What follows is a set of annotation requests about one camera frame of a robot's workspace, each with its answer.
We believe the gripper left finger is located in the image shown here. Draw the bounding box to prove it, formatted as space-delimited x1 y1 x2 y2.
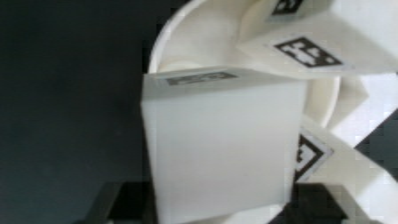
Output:
73 182 157 224

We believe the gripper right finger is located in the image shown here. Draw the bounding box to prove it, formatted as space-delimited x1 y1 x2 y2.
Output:
287 183 382 224

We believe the white stool leg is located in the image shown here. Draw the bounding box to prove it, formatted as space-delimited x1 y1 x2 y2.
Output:
141 68 308 224
303 116 398 224
237 0 398 79

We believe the white round stool seat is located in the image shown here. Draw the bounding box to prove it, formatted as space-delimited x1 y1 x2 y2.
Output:
150 0 343 125

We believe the white right fence bar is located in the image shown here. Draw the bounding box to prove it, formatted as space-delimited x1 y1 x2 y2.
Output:
327 73 398 147

